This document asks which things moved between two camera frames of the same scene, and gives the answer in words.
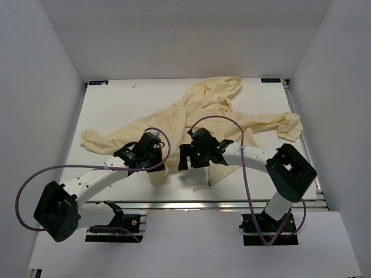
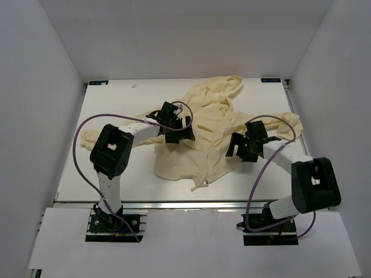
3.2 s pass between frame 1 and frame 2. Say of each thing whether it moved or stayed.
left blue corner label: stayed
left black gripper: moved
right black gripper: moved
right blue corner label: stayed
